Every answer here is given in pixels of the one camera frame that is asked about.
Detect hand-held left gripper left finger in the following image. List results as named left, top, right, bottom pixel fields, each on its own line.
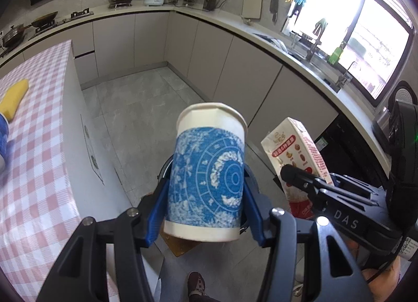
left=36, top=179, right=171, bottom=302

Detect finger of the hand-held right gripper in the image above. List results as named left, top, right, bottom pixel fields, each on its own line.
left=281, top=164, right=331, bottom=207
left=331, top=173, right=380, bottom=205

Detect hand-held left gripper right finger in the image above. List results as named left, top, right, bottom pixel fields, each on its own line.
left=244, top=187, right=374, bottom=302

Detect white and red drink carton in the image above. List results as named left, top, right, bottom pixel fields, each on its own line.
left=260, top=117, right=334, bottom=219

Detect blue patterned paper cup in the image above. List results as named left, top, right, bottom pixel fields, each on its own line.
left=162, top=102, right=248, bottom=244

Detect person's right hand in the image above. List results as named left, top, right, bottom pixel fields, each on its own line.
left=362, top=254, right=402, bottom=302

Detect black built-in dishwasher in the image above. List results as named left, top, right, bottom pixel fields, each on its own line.
left=313, top=115, right=390, bottom=193

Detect dark red shoe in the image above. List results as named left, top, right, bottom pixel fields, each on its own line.
left=187, top=271, right=207, bottom=302

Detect kitchen sink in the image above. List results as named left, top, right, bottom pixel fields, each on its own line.
left=287, top=44, right=341, bottom=91

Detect green dish soap bottle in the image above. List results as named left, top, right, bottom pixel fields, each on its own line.
left=328, top=40, right=347, bottom=65

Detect dark kitchen faucet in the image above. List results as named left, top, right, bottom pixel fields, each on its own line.
left=305, top=18, right=327, bottom=61

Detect kitchen window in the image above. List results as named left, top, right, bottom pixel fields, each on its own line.
left=282, top=0, right=414, bottom=101

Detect dish drainer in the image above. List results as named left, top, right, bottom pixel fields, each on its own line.
left=253, top=32, right=290, bottom=51

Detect blue and white container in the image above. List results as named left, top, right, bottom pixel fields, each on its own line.
left=0, top=114, right=10, bottom=173

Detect grey kitchen counter cabinets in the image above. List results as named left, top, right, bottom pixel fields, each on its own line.
left=0, top=5, right=394, bottom=172

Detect yellow sponge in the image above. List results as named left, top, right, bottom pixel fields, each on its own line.
left=0, top=79, right=30, bottom=124

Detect grey cutting board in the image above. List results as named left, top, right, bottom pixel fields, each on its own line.
left=241, top=0, right=264, bottom=23

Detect black gas stove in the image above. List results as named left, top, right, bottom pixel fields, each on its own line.
left=0, top=8, right=95, bottom=58

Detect black wok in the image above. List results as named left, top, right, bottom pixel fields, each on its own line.
left=30, top=11, right=60, bottom=27

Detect grey pot with lid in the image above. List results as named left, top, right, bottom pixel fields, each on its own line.
left=1, top=23, right=27, bottom=47

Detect black cable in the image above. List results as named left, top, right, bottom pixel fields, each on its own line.
left=361, top=237, right=409, bottom=285

